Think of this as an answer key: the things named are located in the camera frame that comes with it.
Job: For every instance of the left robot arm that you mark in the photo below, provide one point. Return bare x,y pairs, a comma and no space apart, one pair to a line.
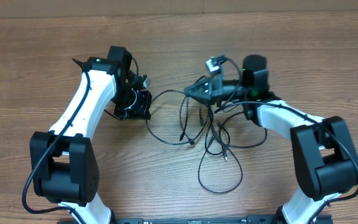
65,173

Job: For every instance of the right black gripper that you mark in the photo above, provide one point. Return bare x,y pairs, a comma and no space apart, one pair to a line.
211,86

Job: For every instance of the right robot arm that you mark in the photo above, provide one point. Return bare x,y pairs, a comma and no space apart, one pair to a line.
324,155

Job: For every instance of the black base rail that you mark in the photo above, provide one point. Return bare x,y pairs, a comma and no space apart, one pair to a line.
250,219

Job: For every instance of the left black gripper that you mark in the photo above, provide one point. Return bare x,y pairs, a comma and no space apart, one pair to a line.
142,111

